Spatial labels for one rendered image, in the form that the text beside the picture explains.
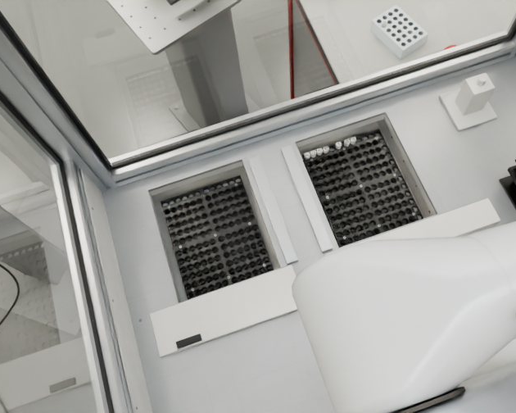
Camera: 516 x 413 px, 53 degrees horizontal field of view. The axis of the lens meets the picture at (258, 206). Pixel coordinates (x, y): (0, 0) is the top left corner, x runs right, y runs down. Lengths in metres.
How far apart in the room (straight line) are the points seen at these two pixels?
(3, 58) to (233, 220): 0.52
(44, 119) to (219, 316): 0.44
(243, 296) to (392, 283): 0.59
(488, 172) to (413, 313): 0.74
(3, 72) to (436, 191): 0.77
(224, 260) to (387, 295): 0.67
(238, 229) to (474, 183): 0.47
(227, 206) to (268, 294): 0.22
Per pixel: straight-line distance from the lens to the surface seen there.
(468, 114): 1.16
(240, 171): 1.18
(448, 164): 1.10
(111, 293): 0.93
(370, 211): 1.08
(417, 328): 0.40
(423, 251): 0.41
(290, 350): 0.95
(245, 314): 0.95
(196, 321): 0.96
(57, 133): 0.92
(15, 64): 0.79
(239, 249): 1.08
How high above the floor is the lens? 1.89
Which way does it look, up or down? 67 degrees down
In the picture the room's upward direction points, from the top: 11 degrees counter-clockwise
